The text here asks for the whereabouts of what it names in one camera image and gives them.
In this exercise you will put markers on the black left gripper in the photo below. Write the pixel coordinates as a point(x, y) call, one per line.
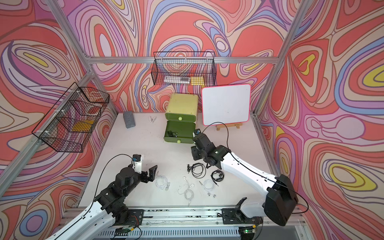
point(151, 175)

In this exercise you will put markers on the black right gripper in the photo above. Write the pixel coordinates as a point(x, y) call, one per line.
point(194, 150)

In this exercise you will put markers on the black earphones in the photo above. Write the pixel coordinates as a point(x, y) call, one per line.
point(172, 134)
point(198, 170)
point(217, 176)

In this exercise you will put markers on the green drawer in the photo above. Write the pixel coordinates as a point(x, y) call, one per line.
point(177, 117)
point(184, 130)

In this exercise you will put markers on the green top drawer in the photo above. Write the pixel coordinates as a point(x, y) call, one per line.
point(177, 117)

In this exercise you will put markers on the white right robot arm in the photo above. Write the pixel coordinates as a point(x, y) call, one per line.
point(278, 197)

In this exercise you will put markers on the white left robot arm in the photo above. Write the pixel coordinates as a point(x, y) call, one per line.
point(107, 208)

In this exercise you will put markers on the white earphones left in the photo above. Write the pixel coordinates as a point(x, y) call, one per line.
point(162, 182)

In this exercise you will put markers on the white earphones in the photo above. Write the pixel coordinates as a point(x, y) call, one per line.
point(208, 186)
point(186, 190)
point(162, 182)

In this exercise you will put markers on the white earphones right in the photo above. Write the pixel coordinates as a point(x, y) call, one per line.
point(208, 186)

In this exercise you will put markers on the white earphones middle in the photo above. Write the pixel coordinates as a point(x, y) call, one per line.
point(186, 190)

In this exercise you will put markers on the yellow pink drawer cabinet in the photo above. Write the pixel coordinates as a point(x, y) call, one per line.
point(183, 104)

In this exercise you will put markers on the wooden whiteboard easel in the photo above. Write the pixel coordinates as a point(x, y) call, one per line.
point(222, 126)

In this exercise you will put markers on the white plastic clip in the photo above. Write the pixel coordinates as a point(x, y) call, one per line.
point(152, 119)

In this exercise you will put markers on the pink framed whiteboard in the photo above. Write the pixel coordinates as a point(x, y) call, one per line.
point(226, 104)

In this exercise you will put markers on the grey felt eraser block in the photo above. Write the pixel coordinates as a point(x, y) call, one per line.
point(129, 119)

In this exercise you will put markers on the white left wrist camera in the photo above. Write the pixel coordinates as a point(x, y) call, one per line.
point(137, 163)

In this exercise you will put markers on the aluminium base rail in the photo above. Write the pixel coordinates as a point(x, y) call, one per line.
point(217, 222)

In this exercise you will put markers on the black wire basket back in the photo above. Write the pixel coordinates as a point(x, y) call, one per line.
point(190, 68)

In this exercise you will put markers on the black wire basket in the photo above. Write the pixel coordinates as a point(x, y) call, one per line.
point(69, 127)
point(190, 68)

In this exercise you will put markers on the black wire basket left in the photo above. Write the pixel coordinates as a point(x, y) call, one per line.
point(69, 127)

